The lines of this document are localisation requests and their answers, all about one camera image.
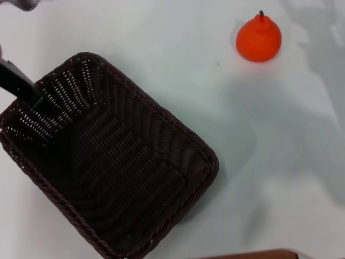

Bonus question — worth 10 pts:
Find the dark brown woven basket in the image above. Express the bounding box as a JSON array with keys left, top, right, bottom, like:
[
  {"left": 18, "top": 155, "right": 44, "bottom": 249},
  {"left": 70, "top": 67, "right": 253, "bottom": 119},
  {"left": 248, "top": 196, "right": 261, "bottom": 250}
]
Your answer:
[{"left": 0, "top": 52, "right": 219, "bottom": 259}]

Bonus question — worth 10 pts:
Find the orange pear-shaped toy fruit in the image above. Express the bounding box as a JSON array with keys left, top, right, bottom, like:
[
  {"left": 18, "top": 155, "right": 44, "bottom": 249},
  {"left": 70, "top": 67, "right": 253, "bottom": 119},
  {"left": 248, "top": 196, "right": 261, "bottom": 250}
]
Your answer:
[{"left": 236, "top": 10, "right": 282, "bottom": 63}]

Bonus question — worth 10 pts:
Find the brown wooden edge piece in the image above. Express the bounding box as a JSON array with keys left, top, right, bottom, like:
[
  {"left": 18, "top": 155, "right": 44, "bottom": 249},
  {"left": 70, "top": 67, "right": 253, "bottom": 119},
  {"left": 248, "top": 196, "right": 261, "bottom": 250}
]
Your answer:
[{"left": 211, "top": 249, "right": 300, "bottom": 259}]

